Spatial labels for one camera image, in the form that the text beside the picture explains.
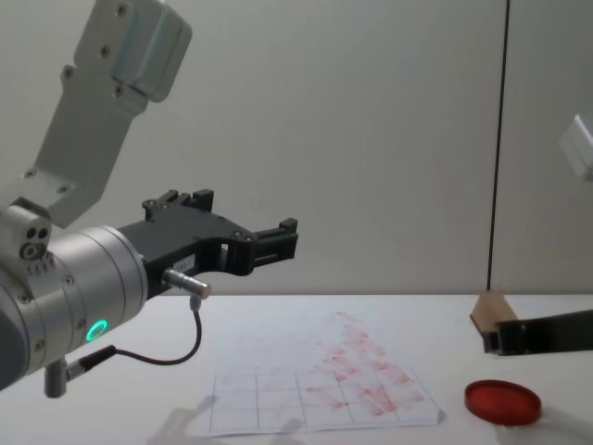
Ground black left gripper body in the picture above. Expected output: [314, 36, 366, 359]
[118, 202, 254, 298]

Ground wooden block with dark base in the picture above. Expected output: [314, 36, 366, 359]
[469, 288, 520, 336]

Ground round red disc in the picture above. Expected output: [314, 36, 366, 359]
[463, 379, 543, 426]

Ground white gridded paper red marks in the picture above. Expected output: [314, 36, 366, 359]
[189, 309, 447, 438]

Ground thin dark gripper cable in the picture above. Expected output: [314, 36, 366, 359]
[64, 267, 213, 373]

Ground thin black hanging cable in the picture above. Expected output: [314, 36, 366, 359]
[486, 0, 511, 292]

